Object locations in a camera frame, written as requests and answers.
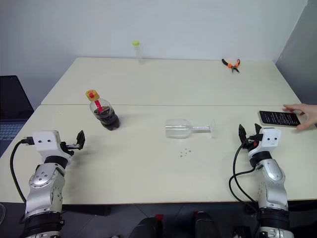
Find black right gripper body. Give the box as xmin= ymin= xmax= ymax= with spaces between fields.
xmin=241 ymin=133 xmax=263 ymax=152

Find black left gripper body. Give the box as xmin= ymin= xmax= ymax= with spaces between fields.
xmin=60 ymin=141 xmax=81 ymax=156

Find black smartphone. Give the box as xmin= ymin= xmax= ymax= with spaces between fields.
xmin=258 ymin=110 xmax=302 ymax=128

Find clear cola bottle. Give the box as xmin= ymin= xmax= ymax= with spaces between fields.
xmin=89 ymin=98 xmax=120 ymax=131

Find yellow bottle cap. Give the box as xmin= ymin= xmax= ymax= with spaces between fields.
xmin=85 ymin=89 xmax=101 ymax=101

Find clear plastic wine glass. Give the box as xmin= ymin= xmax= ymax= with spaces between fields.
xmin=164 ymin=118 xmax=217 ymax=140

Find person's bare hand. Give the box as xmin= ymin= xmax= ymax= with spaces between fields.
xmin=283 ymin=103 xmax=317 ymax=131

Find orange black pliers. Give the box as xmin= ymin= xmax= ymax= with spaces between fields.
xmin=221 ymin=58 xmax=241 ymax=74

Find dark laptop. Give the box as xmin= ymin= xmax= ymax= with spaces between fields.
xmin=0 ymin=75 xmax=35 ymax=157

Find grey partition panel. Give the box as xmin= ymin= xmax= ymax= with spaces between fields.
xmin=274 ymin=0 xmax=317 ymax=105

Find clear tube with green cap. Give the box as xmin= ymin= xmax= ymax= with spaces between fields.
xmin=132 ymin=40 xmax=145 ymax=65

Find dark rounded shape red tab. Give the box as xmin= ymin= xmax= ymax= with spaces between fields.
xmin=128 ymin=214 xmax=164 ymax=238

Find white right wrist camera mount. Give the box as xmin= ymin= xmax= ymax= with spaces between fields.
xmin=247 ymin=127 xmax=282 ymax=158

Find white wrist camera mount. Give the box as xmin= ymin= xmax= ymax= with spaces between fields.
xmin=247 ymin=127 xmax=282 ymax=158
xmin=32 ymin=130 xmax=74 ymax=165

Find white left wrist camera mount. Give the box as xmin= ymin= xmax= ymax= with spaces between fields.
xmin=32 ymin=130 xmax=74 ymax=165

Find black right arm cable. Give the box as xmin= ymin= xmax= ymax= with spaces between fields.
xmin=229 ymin=142 xmax=261 ymax=214

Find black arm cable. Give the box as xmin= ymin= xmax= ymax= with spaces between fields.
xmin=229 ymin=142 xmax=261 ymax=214
xmin=9 ymin=138 xmax=35 ymax=204

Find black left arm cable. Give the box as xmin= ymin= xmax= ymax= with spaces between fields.
xmin=9 ymin=138 xmax=35 ymax=204

